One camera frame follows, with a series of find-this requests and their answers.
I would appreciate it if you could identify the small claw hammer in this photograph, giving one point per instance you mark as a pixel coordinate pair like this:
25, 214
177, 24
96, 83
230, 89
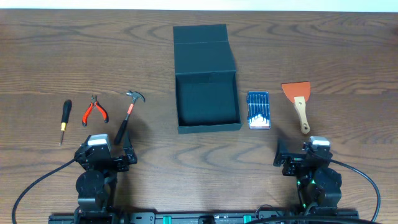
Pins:
135, 96

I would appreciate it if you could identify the blue precision screwdriver set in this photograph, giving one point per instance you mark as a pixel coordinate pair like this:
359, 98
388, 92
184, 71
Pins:
259, 114

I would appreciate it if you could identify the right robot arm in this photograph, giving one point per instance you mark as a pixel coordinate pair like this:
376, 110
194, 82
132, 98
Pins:
318, 186

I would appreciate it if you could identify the orange scraper wooden handle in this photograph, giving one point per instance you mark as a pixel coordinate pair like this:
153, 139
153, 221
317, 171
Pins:
298, 93

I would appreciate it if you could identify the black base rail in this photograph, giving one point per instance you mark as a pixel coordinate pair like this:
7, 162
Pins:
169, 218

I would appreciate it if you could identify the dark green lidded box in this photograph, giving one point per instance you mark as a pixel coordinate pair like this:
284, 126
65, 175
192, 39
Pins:
205, 80

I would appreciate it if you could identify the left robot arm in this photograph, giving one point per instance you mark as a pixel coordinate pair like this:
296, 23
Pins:
96, 187

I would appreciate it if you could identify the black yellow screwdriver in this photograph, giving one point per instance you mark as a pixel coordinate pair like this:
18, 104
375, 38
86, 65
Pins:
67, 107

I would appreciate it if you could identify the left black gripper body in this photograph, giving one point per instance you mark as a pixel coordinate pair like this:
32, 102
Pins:
112, 160

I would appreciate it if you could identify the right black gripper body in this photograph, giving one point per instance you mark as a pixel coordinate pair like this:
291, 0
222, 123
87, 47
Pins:
300, 164

